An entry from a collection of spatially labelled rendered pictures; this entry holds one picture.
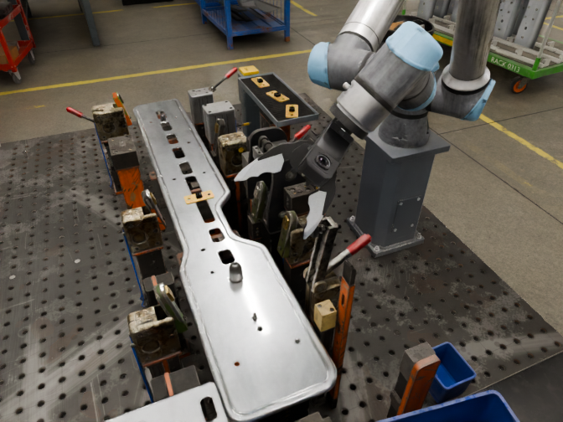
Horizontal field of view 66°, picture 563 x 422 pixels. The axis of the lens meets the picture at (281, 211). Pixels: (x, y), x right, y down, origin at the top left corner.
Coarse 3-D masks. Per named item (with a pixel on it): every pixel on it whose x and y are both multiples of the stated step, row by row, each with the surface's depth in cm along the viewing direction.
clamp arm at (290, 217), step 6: (288, 216) 104; (294, 216) 104; (282, 222) 106; (288, 222) 104; (294, 222) 104; (282, 228) 108; (288, 228) 105; (294, 228) 105; (282, 234) 108; (288, 234) 106; (282, 240) 109; (288, 240) 107; (282, 246) 109; (288, 246) 108; (282, 252) 109; (288, 252) 109
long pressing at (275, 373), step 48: (192, 144) 151; (192, 240) 112; (240, 240) 112; (192, 288) 100; (240, 288) 100; (288, 288) 99; (240, 336) 90; (288, 336) 90; (240, 384) 82; (288, 384) 82
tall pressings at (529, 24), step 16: (432, 0) 497; (448, 0) 508; (512, 0) 436; (528, 0) 445; (544, 0) 409; (416, 16) 519; (432, 16) 506; (512, 16) 443; (528, 16) 426; (544, 16) 418; (496, 32) 460; (512, 32) 451; (528, 32) 429
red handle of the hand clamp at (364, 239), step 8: (360, 240) 92; (368, 240) 92; (352, 248) 92; (360, 248) 92; (336, 256) 93; (344, 256) 92; (328, 264) 93; (336, 264) 92; (328, 272) 93; (312, 280) 93
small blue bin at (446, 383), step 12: (432, 348) 112; (444, 348) 114; (444, 360) 116; (456, 360) 112; (444, 372) 116; (456, 372) 113; (468, 372) 108; (432, 384) 109; (444, 384) 113; (456, 384) 104; (468, 384) 108; (432, 396) 111; (444, 396) 106
